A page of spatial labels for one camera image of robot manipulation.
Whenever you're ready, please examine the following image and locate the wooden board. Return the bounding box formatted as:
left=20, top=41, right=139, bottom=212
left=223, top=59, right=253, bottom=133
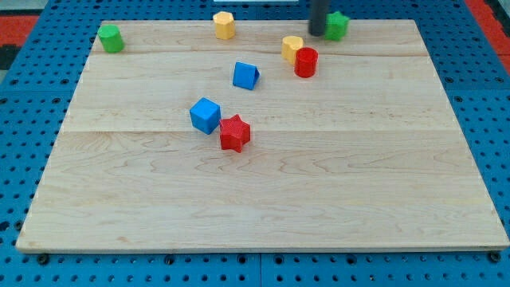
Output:
left=16, top=20, right=509, bottom=254

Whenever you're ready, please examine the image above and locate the red star block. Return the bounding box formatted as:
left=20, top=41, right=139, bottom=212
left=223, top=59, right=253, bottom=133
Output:
left=219, top=114, right=251, bottom=153

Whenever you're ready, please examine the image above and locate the blue cube block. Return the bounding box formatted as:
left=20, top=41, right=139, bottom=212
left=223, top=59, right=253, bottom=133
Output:
left=190, top=97, right=222, bottom=135

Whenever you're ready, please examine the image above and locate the blue triangle block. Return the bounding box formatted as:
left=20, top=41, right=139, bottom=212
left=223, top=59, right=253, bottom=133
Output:
left=232, top=61, right=260, bottom=90

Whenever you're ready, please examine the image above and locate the red cylinder block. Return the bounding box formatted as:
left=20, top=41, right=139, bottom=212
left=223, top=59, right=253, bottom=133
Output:
left=294, top=47, right=319, bottom=78

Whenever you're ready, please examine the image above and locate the yellow heart block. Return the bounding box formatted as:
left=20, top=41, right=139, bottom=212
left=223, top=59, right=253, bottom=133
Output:
left=280, top=35, right=304, bottom=65

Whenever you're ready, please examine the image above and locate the yellow hexagon block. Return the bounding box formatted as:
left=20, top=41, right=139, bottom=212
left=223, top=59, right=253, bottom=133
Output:
left=213, top=11, right=235, bottom=40

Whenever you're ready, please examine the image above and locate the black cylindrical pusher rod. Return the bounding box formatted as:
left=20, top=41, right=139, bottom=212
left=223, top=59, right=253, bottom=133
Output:
left=308, top=0, right=331, bottom=37

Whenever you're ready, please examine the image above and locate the green star block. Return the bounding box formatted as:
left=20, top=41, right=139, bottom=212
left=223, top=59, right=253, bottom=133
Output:
left=324, top=11, right=351, bottom=41

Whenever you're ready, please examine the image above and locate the green cylinder block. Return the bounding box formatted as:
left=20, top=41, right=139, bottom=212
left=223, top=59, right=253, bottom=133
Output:
left=98, top=24, right=124, bottom=53

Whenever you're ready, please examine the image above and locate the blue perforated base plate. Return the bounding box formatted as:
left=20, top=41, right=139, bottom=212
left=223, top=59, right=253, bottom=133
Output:
left=1, top=1, right=509, bottom=286

